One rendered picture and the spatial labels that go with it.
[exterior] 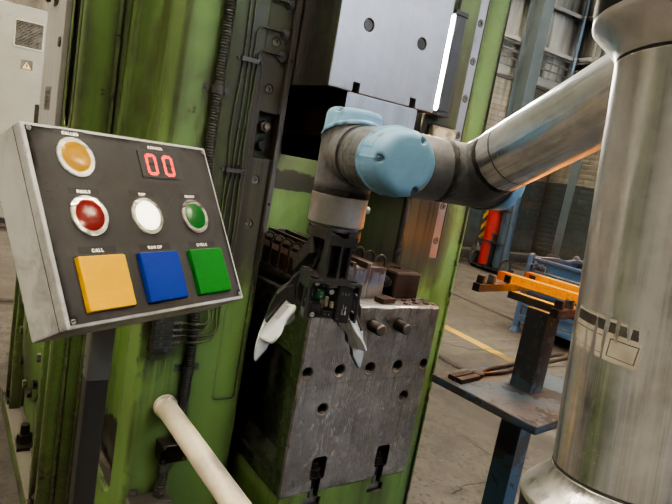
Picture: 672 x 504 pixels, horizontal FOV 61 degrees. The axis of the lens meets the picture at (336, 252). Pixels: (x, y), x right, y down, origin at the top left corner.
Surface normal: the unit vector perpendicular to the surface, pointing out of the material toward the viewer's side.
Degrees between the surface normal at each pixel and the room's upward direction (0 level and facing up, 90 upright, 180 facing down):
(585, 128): 131
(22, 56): 90
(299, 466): 90
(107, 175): 60
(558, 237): 90
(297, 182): 90
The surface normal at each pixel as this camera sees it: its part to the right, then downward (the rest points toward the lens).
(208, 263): 0.82, -0.29
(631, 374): -0.66, -0.04
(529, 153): -0.62, 0.63
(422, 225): 0.55, 0.23
